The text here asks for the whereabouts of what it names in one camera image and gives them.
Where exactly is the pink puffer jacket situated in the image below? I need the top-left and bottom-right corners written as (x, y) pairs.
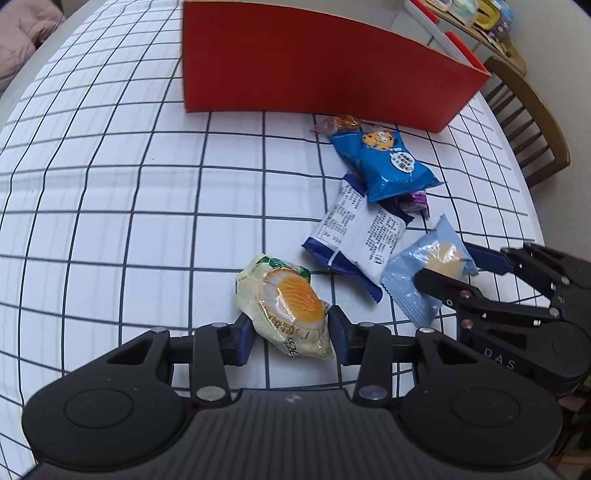
top-left (0, 0), bottom-right (65, 93)

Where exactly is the white green tissue pack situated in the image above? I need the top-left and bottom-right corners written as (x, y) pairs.
top-left (450, 0), bottom-right (478, 26)

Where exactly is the white navy snack packet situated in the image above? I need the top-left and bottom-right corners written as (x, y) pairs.
top-left (301, 172), bottom-right (407, 303)

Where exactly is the grey wood-top cabinet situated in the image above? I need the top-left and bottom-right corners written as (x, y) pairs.
top-left (406, 0), bottom-right (527, 77)

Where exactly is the brown wooden chair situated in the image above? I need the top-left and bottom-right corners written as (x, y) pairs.
top-left (482, 55), bottom-right (572, 188)

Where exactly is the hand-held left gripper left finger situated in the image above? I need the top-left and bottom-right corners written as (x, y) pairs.
top-left (99, 315), bottom-right (257, 409)

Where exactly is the red cardboard box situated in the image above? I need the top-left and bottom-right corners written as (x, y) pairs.
top-left (182, 0), bottom-right (490, 134)

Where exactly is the white black-grid tablecloth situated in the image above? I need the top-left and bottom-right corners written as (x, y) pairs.
top-left (0, 0), bottom-right (546, 480)

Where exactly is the light blue biscuit packet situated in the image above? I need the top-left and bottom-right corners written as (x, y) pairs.
top-left (383, 215), bottom-right (479, 329)

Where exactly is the blue cookie packet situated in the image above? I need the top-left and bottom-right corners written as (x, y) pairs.
top-left (328, 129), bottom-right (441, 204)

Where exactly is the cream yolk pastry packet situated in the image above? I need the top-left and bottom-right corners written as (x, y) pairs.
top-left (235, 254), bottom-right (335, 361)

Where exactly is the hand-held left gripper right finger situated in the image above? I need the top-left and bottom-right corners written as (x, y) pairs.
top-left (327, 305), bottom-right (490, 408)

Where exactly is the small purple candy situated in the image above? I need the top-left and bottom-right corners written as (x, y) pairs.
top-left (399, 189), bottom-right (430, 224)

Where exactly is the yellow box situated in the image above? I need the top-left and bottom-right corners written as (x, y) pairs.
top-left (475, 0), bottom-right (502, 28)

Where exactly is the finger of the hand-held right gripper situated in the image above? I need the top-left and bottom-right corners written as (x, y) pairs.
top-left (413, 268), bottom-right (561, 330)
top-left (464, 242), bottom-right (591, 301)

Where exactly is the small brown candy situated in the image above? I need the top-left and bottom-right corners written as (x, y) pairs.
top-left (310, 115), bottom-right (363, 136)

